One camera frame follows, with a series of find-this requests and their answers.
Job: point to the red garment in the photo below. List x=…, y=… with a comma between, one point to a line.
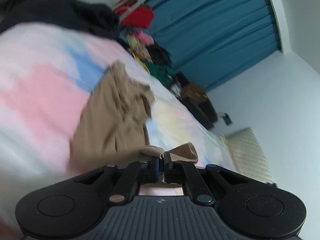
x=134, y=13

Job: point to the tan t-shirt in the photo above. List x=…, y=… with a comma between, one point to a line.
x=112, y=127

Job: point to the blue curtain right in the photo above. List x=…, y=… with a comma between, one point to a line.
x=212, y=41

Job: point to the black clothing heap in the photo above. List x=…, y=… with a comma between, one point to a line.
x=96, y=19

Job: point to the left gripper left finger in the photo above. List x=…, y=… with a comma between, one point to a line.
x=136, y=174

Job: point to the black sofa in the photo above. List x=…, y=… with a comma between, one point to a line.
x=204, y=112

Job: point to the pastel bed sheet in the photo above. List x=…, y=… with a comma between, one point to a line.
x=47, y=76

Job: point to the yellow garment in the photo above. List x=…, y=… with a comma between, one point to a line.
x=134, y=44

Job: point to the black wall socket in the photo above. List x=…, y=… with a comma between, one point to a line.
x=227, y=119

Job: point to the green garment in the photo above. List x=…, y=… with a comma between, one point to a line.
x=164, y=74

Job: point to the cream ribbed pillow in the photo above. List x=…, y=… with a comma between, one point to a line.
x=247, y=155

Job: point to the black garment pile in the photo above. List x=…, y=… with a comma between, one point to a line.
x=159, y=55

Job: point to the pink garment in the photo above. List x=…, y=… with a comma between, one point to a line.
x=144, y=38

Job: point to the beige patterned garment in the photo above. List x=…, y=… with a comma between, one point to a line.
x=141, y=52

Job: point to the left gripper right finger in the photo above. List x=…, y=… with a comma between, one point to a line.
x=187, y=175

